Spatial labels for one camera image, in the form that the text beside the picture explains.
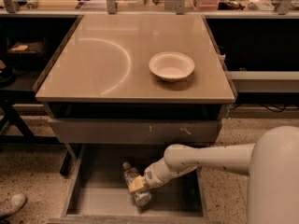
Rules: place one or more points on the closed top drawer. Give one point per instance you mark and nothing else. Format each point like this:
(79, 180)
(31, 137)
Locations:
(134, 131)

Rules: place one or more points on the black table leg frame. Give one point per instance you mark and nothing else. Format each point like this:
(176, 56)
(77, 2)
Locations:
(12, 117)

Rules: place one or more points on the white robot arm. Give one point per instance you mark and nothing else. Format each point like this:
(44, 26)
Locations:
(271, 165)

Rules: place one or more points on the dark box on shelf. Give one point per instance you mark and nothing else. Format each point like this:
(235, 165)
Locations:
(27, 55)

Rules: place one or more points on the open middle drawer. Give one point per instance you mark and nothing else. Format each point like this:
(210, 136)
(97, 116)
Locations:
(99, 195)

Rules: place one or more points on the white paper bowl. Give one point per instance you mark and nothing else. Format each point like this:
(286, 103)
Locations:
(171, 66)

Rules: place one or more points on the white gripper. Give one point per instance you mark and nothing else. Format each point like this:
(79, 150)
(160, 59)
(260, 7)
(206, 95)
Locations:
(151, 175)

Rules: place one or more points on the grey drawer cabinet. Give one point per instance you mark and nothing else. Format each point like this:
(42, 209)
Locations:
(102, 70)

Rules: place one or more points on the grey shoe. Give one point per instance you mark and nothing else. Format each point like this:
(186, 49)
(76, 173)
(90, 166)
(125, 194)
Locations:
(12, 205)

